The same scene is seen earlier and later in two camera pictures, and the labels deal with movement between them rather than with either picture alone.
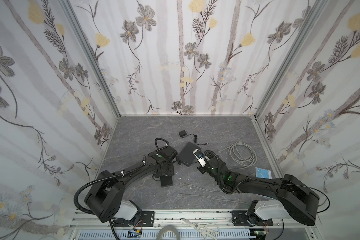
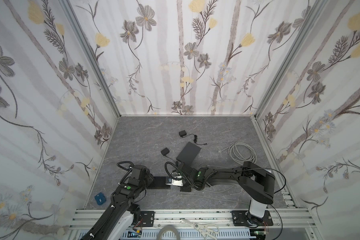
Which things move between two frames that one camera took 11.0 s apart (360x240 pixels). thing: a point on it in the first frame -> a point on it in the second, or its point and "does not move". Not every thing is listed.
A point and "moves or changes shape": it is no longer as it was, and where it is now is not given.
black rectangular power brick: x=166 y=181 moves or changes shape
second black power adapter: x=183 y=134 does not move
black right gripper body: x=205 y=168 -> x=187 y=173
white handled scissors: x=208 y=229 does not move
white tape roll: x=167 y=228 does not move
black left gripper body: x=165 y=174 -> x=155 y=181
